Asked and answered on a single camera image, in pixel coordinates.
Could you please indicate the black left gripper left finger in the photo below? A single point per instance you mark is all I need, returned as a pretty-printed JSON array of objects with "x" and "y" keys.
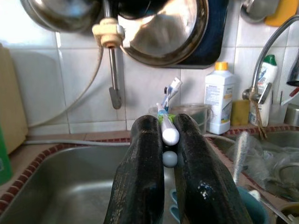
[{"x": 137, "y": 177}]

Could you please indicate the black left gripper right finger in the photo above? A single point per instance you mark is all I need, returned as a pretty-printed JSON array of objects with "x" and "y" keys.
[{"x": 203, "y": 182}]

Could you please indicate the dark blue plastic cup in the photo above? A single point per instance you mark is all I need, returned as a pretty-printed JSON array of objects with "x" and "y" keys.
[{"x": 252, "y": 210}]

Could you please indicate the white bottle brush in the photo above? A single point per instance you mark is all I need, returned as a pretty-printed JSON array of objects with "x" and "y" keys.
[{"x": 240, "y": 156}]

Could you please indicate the clear plastic jug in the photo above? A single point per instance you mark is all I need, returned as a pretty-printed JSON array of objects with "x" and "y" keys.
[{"x": 196, "y": 116}]

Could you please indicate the clear toothbrush cup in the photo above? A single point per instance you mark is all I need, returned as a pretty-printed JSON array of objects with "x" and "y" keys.
[{"x": 153, "y": 110}]

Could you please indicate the steel sink basin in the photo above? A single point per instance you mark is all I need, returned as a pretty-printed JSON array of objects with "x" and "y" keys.
[
  {"x": 287, "y": 137},
  {"x": 70, "y": 186}
]

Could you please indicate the steel spoon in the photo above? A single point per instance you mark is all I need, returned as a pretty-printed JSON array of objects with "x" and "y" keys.
[{"x": 273, "y": 207}]

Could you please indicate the dark yellow sponge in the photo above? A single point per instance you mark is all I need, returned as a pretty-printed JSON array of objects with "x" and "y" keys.
[{"x": 240, "y": 112}]

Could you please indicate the shallow steel bowl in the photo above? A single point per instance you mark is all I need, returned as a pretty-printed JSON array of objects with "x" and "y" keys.
[{"x": 280, "y": 211}]

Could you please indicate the round steel strainer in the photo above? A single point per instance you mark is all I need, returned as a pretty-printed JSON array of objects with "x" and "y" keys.
[{"x": 287, "y": 172}]

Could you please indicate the white bottle yellow cap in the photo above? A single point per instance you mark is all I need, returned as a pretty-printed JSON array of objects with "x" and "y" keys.
[{"x": 219, "y": 98}]

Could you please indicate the brown twine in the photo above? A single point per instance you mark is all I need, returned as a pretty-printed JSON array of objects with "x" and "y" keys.
[{"x": 258, "y": 112}]

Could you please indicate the clear drinking glass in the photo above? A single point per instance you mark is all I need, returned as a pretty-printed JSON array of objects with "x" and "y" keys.
[{"x": 278, "y": 114}]

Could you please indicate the chrome gooseneck faucet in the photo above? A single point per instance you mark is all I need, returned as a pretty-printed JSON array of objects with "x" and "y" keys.
[{"x": 255, "y": 93}]

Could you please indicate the small steel cup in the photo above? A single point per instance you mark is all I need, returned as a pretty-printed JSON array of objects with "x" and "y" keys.
[{"x": 293, "y": 114}]

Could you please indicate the red white utensil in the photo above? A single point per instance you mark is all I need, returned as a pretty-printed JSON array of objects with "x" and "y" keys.
[{"x": 292, "y": 95}]

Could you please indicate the white cleaner bottle green cap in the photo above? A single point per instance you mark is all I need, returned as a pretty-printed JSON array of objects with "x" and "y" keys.
[{"x": 267, "y": 70}]

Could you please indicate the green dish soap bottle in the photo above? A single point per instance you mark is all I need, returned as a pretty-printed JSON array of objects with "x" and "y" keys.
[{"x": 3, "y": 158}]

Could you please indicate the hanging steel ladle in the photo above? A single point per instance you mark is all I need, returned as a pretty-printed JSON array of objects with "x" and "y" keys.
[{"x": 254, "y": 9}]

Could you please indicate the hanging steel pot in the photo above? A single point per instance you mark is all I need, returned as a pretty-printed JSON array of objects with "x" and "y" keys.
[{"x": 60, "y": 14}]

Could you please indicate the yellow hanging utensil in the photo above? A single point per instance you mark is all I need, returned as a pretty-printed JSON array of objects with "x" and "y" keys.
[{"x": 282, "y": 14}]

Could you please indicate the steel wall tap pipe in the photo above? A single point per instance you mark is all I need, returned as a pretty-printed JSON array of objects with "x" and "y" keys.
[{"x": 114, "y": 70}]

